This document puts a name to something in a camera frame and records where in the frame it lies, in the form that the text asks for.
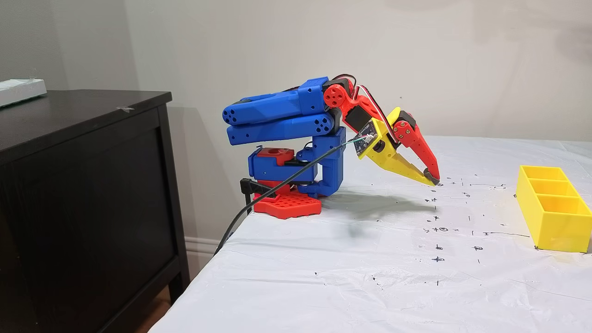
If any white baseboard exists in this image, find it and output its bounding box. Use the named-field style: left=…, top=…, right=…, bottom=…
left=184, top=236, right=232, bottom=269

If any white tablecloth with ink marks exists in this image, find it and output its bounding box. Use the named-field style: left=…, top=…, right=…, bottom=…
left=148, top=134, right=592, bottom=333

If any black camera cable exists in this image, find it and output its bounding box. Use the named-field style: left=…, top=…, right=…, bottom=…
left=213, top=136, right=370, bottom=256

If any white flat box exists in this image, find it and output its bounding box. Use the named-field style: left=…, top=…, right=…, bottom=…
left=0, top=78, right=48, bottom=108

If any yellow three-compartment box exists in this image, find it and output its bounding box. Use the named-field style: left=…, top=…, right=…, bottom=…
left=516, top=165, right=592, bottom=254

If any black table clamp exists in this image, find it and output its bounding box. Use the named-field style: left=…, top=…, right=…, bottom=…
left=240, top=178, right=278, bottom=216

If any camera board on yellow mount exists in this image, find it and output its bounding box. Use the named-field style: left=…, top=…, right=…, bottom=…
left=353, top=120, right=387, bottom=160

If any black wooden cabinet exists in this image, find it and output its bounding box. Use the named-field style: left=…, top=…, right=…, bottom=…
left=0, top=89, right=191, bottom=333

